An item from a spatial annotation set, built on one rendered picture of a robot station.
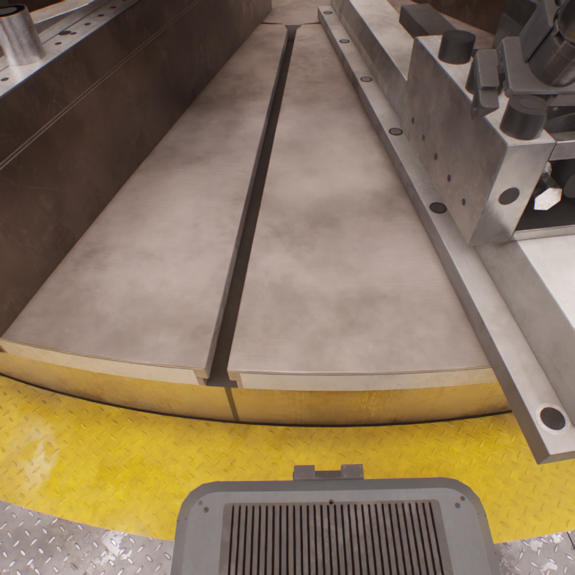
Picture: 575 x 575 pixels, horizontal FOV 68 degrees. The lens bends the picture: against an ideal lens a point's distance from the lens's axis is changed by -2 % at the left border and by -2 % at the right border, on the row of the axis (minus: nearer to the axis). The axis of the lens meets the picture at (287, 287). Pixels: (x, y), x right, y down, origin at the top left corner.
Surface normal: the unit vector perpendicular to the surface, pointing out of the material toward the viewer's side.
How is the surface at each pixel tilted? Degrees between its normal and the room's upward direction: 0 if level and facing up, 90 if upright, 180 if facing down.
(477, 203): 90
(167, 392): 90
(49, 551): 0
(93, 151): 90
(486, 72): 30
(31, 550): 0
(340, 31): 0
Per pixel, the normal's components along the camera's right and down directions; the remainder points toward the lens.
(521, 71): -0.03, -0.18
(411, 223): -0.04, -0.64
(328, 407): -0.01, 0.77
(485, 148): -0.99, 0.12
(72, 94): 0.96, 0.18
